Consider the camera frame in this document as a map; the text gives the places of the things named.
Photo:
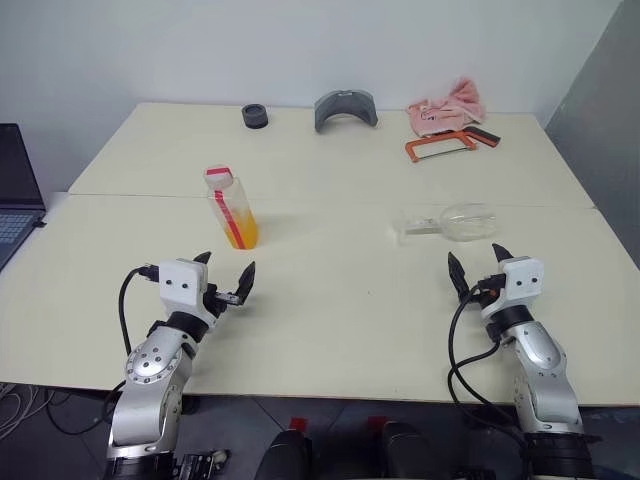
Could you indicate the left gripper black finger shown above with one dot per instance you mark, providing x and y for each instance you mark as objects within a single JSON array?
[
  {"x": 204, "y": 257},
  {"x": 247, "y": 282}
]

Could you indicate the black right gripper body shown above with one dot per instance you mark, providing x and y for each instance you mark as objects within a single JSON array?
[{"x": 490, "y": 290}]

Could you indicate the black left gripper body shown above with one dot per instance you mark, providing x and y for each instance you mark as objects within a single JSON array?
[{"x": 215, "y": 300}]

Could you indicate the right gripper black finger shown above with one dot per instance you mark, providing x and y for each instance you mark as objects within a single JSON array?
[
  {"x": 501, "y": 254},
  {"x": 457, "y": 275}
]

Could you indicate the clear wine glass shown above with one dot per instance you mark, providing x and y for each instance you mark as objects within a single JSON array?
[{"x": 470, "y": 222}]

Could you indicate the bottle with orange juice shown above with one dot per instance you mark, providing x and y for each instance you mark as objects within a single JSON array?
[{"x": 240, "y": 220}]

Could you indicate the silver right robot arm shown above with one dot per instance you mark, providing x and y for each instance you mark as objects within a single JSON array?
[{"x": 542, "y": 360}]

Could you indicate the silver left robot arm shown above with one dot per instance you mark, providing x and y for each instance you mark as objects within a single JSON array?
[{"x": 150, "y": 365}]

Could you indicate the white red bottle cap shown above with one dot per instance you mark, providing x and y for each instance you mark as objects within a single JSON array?
[{"x": 219, "y": 176}]

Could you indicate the small red tab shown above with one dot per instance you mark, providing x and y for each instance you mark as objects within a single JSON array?
[
  {"x": 377, "y": 422},
  {"x": 298, "y": 423}
]

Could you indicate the black round cylinder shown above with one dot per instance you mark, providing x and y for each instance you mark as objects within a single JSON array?
[{"x": 255, "y": 116}]

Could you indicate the pink cloth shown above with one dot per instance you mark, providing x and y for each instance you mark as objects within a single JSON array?
[{"x": 442, "y": 112}]

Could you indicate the black machine part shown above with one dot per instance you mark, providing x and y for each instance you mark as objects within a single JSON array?
[{"x": 200, "y": 465}]

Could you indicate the grey partition panel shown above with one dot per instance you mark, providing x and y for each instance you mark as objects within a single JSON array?
[{"x": 610, "y": 125}]

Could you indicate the dark rounded shape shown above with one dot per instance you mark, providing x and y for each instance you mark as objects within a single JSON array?
[
  {"x": 285, "y": 455},
  {"x": 407, "y": 450}
]

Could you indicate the dark grey laptop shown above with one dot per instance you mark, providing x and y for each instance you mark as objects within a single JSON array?
[{"x": 17, "y": 185}]

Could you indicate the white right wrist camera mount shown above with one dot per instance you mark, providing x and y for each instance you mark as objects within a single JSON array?
[{"x": 522, "y": 280}]

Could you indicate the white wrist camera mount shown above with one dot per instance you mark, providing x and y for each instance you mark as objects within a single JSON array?
[
  {"x": 522, "y": 280},
  {"x": 180, "y": 282}
]

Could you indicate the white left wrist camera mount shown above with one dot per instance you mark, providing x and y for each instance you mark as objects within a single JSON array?
[{"x": 180, "y": 282}]

